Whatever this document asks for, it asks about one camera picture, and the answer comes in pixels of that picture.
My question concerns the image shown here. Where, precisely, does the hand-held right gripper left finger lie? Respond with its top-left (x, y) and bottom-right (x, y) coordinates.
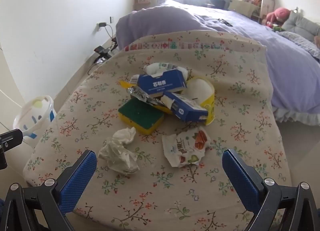
top-left (0, 149), bottom-right (97, 231)

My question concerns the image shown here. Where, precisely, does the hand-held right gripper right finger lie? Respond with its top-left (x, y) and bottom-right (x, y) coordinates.
top-left (222, 148), bottom-right (320, 231)

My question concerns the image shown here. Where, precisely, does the white bin with blue marks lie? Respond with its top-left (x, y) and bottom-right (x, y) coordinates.
top-left (13, 95), bottom-right (56, 148)

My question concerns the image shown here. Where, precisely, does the blue milk carton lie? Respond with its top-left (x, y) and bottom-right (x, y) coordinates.
top-left (161, 91), bottom-right (209, 123)
top-left (130, 69), bottom-right (188, 98)

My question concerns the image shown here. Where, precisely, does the green and yellow sponge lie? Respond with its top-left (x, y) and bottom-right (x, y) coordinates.
top-left (118, 99), bottom-right (165, 136)

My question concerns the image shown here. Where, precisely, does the yellow paper cup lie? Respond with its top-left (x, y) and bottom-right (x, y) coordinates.
top-left (175, 76), bottom-right (216, 125)

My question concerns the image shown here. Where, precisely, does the crumpled clear plastic wrapper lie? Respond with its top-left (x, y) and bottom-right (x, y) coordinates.
top-left (97, 137), bottom-right (140, 174)

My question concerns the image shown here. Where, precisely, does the crumpled white tissue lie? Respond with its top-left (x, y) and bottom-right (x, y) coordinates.
top-left (112, 127), bottom-right (137, 145)

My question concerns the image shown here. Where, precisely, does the white snack packet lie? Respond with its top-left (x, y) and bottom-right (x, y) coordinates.
top-left (162, 127), bottom-right (212, 168)

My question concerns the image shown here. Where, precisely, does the floral table cover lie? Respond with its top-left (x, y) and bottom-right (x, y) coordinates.
top-left (23, 30), bottom-right (293, 231)

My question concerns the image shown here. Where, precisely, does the silver foil wrapper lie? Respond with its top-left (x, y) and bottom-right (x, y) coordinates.
top-left (126, 86), bottom-right (165, 107)

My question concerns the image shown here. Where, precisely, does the purple ruffled pillow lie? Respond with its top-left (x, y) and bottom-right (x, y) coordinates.
top-left (279, 31), bottom-right (320, 62)

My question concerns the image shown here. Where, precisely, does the grey plush toy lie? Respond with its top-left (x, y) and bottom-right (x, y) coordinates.
top-left (282, 9), bottom-right (320, 44)

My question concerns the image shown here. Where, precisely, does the pink plush toy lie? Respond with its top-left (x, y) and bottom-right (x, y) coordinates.
top-left (265, 7), bottom-right (290, 25)

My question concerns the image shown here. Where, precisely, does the cardboard box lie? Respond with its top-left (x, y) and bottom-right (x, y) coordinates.
top-left (229, 0), bottom-right (260, 17)

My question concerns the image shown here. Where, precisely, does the black charger cable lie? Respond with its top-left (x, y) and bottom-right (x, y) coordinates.
top-left (105, 24), bottom-right (118, 44)

